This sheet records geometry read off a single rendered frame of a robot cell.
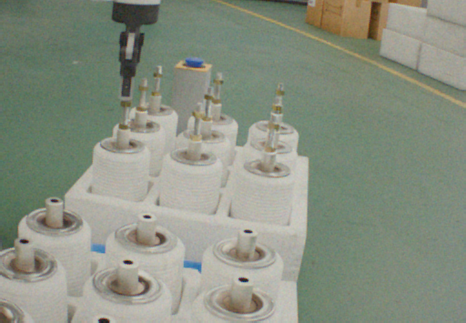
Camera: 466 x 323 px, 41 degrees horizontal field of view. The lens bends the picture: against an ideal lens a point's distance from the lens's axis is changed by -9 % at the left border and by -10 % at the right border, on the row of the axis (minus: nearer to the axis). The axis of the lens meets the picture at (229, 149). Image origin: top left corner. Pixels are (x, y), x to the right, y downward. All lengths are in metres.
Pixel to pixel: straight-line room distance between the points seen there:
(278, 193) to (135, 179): 0.23
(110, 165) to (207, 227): 0.18
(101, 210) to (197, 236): 0.16
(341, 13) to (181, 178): 3.87
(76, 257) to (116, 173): 0.30
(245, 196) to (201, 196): 0.07
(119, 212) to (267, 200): 0.23
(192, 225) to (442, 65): 2.88
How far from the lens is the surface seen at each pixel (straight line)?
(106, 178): 1.08
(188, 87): 1.44
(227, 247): 0.80
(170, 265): 0.78
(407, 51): 4.05
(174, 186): 1.06
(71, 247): 0.79
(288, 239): 1.04
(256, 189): 1.04
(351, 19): 4.86
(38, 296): 0.69
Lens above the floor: 0.61
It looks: 18 degrees down
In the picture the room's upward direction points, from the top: 7 degrees clockwise
